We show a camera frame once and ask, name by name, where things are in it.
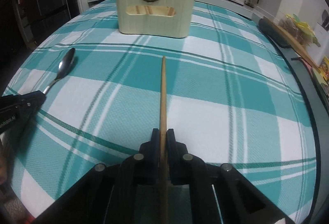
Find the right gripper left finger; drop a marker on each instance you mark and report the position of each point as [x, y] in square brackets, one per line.
[107, 194]

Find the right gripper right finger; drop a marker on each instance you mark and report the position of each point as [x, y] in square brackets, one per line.
[219, 194]

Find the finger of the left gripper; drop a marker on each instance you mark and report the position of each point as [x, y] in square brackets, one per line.
[14, 107]

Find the wooden chopstick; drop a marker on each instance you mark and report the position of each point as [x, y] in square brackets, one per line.
[163, 153]

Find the metal spoon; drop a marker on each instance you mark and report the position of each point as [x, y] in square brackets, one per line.
[63, 68]

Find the teal white checkered tablecloth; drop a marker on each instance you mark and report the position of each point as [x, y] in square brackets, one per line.
[231, 98]

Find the yellow cartoon cup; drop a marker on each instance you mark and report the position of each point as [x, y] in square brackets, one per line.
[324, 68]

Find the wooden cutting board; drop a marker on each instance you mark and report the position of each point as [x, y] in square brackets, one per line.
[285, 40]

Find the cream utensil holder box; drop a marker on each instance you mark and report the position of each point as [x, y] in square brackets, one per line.
[168, 18]

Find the fruit basket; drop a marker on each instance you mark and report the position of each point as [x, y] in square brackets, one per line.
[301, 31]

